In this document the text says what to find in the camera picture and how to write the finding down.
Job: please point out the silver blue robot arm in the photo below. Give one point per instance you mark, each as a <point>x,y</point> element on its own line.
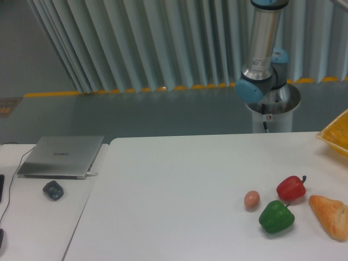
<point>265,69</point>

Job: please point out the red bell pepper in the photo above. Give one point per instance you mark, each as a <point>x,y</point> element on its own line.
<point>291,188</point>

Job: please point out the green bell pepper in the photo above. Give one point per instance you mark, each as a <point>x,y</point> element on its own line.
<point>276,217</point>

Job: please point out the white laptop plug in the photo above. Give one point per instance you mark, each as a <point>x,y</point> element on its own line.
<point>92,174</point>

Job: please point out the brown egg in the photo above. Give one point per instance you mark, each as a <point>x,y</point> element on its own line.
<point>251,199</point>

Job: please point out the grey folding screen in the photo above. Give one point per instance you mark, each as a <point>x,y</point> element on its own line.
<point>152,45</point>

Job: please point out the silver laptop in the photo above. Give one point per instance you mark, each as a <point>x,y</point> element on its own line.
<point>65,157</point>

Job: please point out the yellow plastic basket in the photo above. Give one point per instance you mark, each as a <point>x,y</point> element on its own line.
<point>335,134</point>

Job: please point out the black phone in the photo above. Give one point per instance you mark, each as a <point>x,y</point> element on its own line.
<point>2,180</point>

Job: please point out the golden croissant bread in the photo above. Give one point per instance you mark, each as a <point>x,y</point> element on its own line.
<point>332,215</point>

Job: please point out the dark object at edge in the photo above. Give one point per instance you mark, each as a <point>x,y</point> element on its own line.
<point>1,237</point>

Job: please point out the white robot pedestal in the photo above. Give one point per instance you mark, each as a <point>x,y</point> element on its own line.
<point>274,113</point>

